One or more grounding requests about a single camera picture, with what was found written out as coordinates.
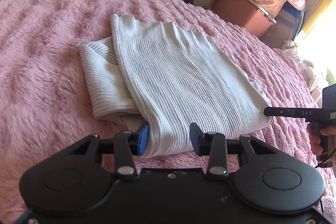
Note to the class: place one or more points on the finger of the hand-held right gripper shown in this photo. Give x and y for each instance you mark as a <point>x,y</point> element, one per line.
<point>281,111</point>

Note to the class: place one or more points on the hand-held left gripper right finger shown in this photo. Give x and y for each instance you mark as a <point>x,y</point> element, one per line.
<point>195,140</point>

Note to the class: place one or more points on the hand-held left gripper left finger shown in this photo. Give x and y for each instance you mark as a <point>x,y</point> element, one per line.
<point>143,140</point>

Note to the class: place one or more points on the white knitted sweater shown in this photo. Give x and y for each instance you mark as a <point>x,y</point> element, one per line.
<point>183,82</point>

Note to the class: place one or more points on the person's right hand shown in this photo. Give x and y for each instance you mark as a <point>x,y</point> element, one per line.
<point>313,140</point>

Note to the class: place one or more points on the white braided cloth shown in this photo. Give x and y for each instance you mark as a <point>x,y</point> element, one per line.
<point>312,74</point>

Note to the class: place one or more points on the blue storage bag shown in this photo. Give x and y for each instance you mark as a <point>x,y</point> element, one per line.
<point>286,24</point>

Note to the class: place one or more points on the yellow curtain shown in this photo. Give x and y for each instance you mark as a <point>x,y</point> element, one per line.
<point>317,11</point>

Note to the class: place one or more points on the pink fluffy blanket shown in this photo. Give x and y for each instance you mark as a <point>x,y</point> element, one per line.
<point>52,56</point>

